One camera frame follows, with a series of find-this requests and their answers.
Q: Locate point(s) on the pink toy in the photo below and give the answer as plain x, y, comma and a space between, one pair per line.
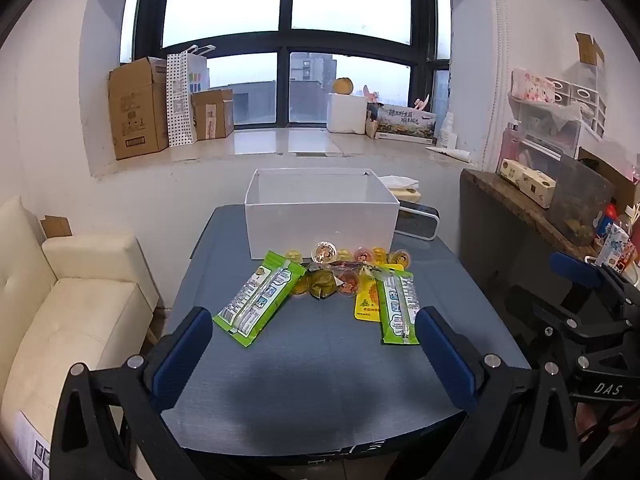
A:
422, 103

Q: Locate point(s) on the white foam box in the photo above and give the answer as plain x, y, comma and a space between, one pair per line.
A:
346, 114

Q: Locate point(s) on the cream leather sofa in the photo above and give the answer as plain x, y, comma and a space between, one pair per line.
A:
65, 320

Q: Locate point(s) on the white tube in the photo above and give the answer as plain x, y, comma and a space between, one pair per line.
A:
450, 154

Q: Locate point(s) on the cardboard piece on wall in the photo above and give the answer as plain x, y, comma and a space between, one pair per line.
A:
590, 49

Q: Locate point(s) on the white drawer organizer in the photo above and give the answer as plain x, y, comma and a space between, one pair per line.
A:
582, 100

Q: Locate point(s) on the large cardboard box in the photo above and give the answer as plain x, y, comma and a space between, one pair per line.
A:
137, 110

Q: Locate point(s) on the red bottle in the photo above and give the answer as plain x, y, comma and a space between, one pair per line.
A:
606, 216

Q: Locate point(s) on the landscape printed box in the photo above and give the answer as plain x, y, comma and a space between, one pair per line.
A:
405, 122

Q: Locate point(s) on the colourful drink carton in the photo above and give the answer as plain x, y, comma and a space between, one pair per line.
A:
615, 250

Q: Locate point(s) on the wooden side table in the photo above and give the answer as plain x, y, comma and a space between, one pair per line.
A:
500, 195

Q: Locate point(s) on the pink bunny figurine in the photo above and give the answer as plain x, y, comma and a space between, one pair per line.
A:
371, 96

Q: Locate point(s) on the small brown box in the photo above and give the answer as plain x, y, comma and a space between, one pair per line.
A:
371, 122

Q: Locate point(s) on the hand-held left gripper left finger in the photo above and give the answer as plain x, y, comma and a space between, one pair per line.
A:
182, 355

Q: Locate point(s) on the orange round fruit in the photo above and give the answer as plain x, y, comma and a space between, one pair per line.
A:
343, 86

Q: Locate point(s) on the clear plastic storage bins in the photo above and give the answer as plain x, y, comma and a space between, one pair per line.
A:
550, 130

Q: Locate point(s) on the patterned cream box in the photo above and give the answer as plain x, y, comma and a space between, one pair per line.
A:
527, 182

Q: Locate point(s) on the white labelled box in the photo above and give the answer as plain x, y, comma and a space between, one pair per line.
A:
32, 445

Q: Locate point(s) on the small cardboard box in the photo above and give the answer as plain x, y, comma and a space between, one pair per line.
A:
212, 115

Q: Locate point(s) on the cardboard scrap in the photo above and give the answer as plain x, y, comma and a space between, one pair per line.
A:
56, 226

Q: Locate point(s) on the long green snack packet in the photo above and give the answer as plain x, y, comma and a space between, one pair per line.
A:
260, 300

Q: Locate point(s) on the black speaker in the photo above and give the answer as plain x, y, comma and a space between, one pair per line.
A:
420, 220

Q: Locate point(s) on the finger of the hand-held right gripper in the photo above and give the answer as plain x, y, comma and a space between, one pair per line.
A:
550, 320
575, 269

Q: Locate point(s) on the dark translucent container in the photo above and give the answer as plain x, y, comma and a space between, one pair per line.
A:
580, 200

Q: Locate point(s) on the yellow tissue box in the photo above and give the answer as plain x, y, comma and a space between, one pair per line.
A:
405, 194

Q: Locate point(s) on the white plastic bottle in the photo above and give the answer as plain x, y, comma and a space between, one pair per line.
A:
446, 132

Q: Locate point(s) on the black window frame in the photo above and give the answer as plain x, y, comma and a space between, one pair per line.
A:
282, 10

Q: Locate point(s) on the short green snack packet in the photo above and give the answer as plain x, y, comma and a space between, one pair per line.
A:
397, 305

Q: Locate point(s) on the dotted white paper bag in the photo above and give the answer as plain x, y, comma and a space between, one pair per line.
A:
181, 105

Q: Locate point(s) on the yellow snack packet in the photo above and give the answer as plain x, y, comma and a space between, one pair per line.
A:
365, 307

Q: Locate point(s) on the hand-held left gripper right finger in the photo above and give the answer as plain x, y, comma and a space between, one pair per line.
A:
445, 360

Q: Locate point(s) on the open brown cardboard box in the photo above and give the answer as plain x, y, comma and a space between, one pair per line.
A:
620, 170

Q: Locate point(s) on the floral pink pouch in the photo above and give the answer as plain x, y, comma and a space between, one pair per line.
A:
532, 85

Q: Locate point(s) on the pile of jelly cups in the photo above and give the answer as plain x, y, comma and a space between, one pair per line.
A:
325, 252

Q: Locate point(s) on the pink bottle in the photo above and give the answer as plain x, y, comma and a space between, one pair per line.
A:
511, 147

